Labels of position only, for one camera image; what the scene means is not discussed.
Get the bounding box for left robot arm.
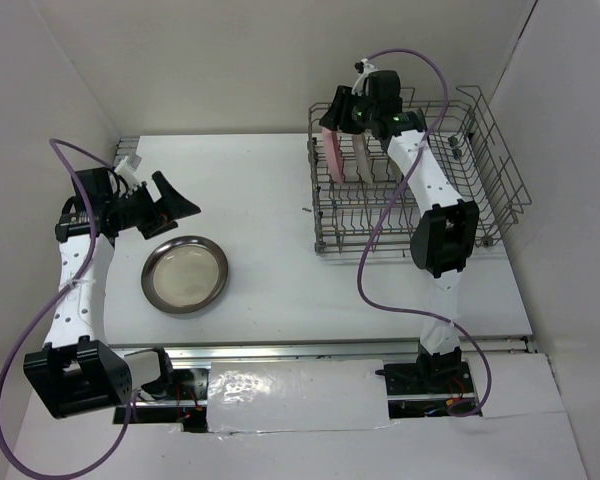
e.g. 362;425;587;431
23;167;201;418

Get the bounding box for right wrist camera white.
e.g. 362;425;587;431
352;58;377;95

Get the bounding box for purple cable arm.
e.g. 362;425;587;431
355;47;492;417
0;138;141;480

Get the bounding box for pink plate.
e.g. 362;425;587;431
321;127;344;184

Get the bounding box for brown rimmed cream plate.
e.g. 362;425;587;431
141;235;229;315

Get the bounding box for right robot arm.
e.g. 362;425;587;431
319;60;479;392

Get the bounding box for grey wire dish rack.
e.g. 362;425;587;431
307;86;532;255

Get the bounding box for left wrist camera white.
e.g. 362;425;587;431
114;153;142;190

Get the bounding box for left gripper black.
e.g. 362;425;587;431
107;171;200;240

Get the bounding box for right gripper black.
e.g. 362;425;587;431
318;85;378;135

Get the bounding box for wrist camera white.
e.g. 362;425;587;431
352;58;377;95
114;153;142;190

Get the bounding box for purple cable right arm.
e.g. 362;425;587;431
355;47;492;417

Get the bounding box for white sheet front cover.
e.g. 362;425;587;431
207;359;390;434

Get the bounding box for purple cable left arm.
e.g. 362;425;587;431
0;138;141;480

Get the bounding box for beige bowl blue rings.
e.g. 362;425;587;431
350;130;377;184

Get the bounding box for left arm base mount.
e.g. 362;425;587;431
113;348;210;433

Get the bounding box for cream plate with tree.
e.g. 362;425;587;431
387;150;408;183

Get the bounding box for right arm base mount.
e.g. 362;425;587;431
375;345;479;419

